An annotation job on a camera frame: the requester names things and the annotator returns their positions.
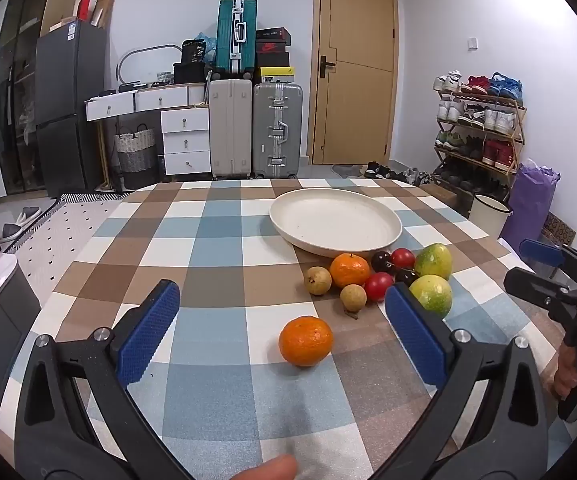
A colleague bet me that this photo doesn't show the white dotted floor rug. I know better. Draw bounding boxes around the white dotted floor rug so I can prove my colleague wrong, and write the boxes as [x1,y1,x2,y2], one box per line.
[0,192,134,306]

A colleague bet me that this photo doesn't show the red cherry tomato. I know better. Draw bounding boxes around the red cherry tomato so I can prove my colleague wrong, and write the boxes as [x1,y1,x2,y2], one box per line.
[391,248,416,271]
[364,272,394,302]

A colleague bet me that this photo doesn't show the grey door mat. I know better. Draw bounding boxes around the grey door mat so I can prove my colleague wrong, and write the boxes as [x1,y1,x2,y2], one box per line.
[331,164,369,179]

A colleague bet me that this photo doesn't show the white bucket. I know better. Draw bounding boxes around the white bucket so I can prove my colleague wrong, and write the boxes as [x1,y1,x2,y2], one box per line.
[468,192,513,238]

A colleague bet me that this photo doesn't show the wooden door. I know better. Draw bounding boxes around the wooden door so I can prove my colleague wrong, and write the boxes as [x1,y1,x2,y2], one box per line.
[312,0,399,166]

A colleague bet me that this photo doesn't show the glass door wardrobe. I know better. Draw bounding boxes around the glass door wardrobe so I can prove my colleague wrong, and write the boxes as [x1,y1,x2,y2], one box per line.
[0,0,62,196]

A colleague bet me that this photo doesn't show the person's left hand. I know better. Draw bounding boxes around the person's left hand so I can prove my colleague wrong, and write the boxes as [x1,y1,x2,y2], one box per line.
[227,454,299,480]

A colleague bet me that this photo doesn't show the grey suitcase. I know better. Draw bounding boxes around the grey suitcase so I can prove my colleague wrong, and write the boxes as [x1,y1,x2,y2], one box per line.
[252,81,304,180]

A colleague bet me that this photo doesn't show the dark plum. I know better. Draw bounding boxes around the dark plum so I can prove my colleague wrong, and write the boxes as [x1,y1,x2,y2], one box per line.
[371,251,394,276]

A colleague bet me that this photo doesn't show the cream round plate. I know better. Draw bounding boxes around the cream round plate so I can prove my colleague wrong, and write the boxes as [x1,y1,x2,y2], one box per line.
[269,188,403,259]

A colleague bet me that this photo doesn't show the blue plastic bag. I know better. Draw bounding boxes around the blue plastic bag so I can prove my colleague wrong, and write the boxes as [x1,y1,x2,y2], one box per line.
[196,31,218,63]

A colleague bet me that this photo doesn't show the white desk with drawers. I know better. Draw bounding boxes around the white desk with drawers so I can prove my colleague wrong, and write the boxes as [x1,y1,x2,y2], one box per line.
[85,84,209,122]

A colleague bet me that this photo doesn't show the brown patterned box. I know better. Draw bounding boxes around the brown patterned box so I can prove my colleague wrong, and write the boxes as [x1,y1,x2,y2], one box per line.
[541,212,576,246]

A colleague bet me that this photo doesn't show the small cardboard box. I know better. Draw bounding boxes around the small cardboard box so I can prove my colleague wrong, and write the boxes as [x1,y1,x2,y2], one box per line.
[421,182,461,211]

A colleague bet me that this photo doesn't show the collection of assorted shoes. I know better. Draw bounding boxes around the collection of assorted shoes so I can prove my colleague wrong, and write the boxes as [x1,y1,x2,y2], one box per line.
[434,71,525,193]

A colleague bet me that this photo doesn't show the wooden shoe rack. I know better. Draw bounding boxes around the wooden shoe rack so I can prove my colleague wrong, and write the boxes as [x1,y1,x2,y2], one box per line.
[433,72,528,196]

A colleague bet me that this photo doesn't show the beige suitcase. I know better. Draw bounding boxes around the beige suitcase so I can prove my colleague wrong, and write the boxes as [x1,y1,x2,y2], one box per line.
[209,78,253,179]

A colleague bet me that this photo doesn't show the brown cardboard box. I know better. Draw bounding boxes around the brown cardboard box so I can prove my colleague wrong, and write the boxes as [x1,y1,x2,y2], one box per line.
[93,0,115,28]

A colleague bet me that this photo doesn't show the brown longan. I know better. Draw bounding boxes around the brown longan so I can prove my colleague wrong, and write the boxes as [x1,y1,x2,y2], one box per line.
[303,266,332,296]
[339,284,368,313]

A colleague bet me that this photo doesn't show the purple bag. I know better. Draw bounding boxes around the purple bag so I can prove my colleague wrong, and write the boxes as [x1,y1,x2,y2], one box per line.
[501,160,561,256]

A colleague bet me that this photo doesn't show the grey curved metal frame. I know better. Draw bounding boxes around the grey curved metal frame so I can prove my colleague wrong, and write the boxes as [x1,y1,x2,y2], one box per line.
[117,45,182,92]

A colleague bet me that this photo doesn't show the black storage box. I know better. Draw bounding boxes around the black storage box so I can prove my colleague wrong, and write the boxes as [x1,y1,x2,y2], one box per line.
[173,62,206,85]

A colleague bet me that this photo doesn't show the person's right hand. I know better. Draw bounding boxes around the person's right hand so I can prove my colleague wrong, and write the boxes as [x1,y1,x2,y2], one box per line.
[552,341,577,402]

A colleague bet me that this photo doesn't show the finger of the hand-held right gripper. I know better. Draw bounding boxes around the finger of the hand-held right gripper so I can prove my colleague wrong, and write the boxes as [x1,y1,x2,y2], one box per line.
[518,239,577,283]
[503,267,575,312]

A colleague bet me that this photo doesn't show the teal suitcase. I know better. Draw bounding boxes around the teal suitcase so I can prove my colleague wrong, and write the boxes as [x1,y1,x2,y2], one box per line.
[216,0,258,81]

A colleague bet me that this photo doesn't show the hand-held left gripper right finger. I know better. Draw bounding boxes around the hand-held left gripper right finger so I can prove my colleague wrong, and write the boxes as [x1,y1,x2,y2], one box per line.
[365,282,551,480]

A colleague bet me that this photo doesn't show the black bag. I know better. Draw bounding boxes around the black bag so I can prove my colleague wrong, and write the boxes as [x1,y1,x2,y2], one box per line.
[182,39,206,65]

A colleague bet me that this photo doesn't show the scattered sneakers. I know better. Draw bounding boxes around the scattered sneakers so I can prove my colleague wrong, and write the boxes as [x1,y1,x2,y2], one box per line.
[363,160,434,186]

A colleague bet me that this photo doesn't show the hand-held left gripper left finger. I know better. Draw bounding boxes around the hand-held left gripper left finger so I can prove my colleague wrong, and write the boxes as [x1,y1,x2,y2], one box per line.
[14,279,194,480]

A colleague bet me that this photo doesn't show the checked tablecloth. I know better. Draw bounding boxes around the checked tablecloth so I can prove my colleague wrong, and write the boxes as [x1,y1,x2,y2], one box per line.
[0,177,577,480]

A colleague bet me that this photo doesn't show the orange tangerine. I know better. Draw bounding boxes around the orange tangerine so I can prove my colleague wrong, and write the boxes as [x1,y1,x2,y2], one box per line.
[329,253,371,289]
[278,315,334,368]

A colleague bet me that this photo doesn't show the white drawer cabinet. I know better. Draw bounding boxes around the white drawer cabinet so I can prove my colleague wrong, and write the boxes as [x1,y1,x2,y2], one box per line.
[161,107,212,176]

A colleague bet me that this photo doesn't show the woven laundry basket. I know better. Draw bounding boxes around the woven laundry basket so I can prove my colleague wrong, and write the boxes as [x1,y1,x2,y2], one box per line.
[114,125,158,190]

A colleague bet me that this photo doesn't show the dark grey fridge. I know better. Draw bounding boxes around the dark grey fridge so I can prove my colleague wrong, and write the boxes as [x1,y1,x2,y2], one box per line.
[35,21,109,198]

